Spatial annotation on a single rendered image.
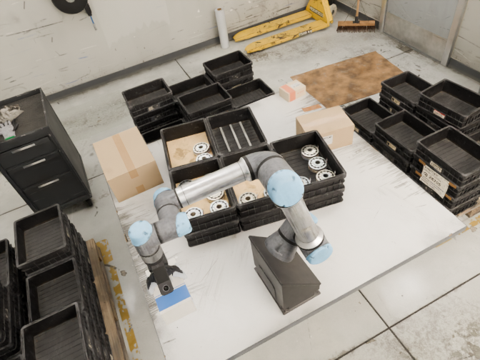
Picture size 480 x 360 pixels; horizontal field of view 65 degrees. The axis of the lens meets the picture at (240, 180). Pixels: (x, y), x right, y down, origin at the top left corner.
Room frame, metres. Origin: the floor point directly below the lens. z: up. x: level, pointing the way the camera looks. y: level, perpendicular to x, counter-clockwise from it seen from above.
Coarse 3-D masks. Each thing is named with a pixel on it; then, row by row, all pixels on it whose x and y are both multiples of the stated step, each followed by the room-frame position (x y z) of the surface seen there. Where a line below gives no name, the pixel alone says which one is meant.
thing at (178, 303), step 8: (176, 280) 0.75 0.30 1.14; (176, 288) 0.72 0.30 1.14; (184, 288) 0.71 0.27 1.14; (160, 296) 0.69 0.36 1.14; (168, 296) 0.69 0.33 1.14; (176, 296) 0.68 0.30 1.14; (184, 296) 0.68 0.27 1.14; (160, 304) 0.66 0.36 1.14; (168, 304) 0.66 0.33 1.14; (176, 304) 0.65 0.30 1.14; (184, 304) 0.65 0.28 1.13; (192, 304) 0.66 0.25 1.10; (160, 312) 0.63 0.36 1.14; (168, 312) 0.63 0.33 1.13; (176, 312) 0.64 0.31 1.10; (184, 312) 0.65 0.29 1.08; (168, 320) 0.63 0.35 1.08; (176, 320) 0.64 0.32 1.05
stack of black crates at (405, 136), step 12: (384, 120) 2.19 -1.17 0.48; (396, 120) 2.23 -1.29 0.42; (408, 120) 2.20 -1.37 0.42; (420, 120) 2.11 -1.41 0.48; (384, 132) 2.06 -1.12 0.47; (396, 132) 2.14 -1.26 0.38; (408, 132) 2.11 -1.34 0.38; (420, 132) 2.07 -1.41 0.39; (432, 132) 1.98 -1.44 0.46; (372, 144) 2.16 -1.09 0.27; (384, 144) 2.03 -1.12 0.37; (396, 144) 1.95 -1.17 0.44; (408, 144) 1.98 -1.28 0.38; (396, 156) 1.91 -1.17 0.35; (408, 156) 1.83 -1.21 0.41; (408, 168) 1.81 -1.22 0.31
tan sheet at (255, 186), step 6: (258, 180) 1.47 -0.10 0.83; (234, 186) 1.46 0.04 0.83; (240, 186) 1.45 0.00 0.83; (246, 186) 1.44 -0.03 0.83; (252, 186) 1.43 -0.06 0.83; (258, 186) 1.42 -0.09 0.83; (240, 192) 1.40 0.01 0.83; (252, 192) 1.39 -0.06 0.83; (258, 192) 1.38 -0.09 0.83; (258, 198) 1.34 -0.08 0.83
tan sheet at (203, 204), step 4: (192, 180) 1.57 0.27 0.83; (176, 184) 1.55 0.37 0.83; (224, 192) 1.43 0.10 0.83; (200, 200) 1.40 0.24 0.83; (204, 200) 1.39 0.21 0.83; (224, 200) 1.37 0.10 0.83; (228, 200) 1.36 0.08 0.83; (192, 204) 1.38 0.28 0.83; (196, 204) 1.37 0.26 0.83; (200, 204) 1.37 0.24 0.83; (204, 204) 1.36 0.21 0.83; (208, 204) 1.36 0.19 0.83; (184, 208) 1.36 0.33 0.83; (188, 208) 1.36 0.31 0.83; (200, 208) 1.34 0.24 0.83; (204, 208) 1.34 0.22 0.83; (208, 208) 1.33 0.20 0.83; (204, 212) 1.31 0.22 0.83; (208, 212) 1.30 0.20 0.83
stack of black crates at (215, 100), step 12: (216, 84) 2.94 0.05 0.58; (180, 96) 2.83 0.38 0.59; (192, 96) 2.87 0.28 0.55; (204, 96) 2.90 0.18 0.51; (216, 96) 2.89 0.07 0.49; (228, 96) 2.73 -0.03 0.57; (180, 108) 2.82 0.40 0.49; (192, 108) 2.79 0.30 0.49; (204, 108) 2.60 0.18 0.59; (216, 108) 2.64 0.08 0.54; (228, 108) 2.67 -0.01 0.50; (192, 120) 2.57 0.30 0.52
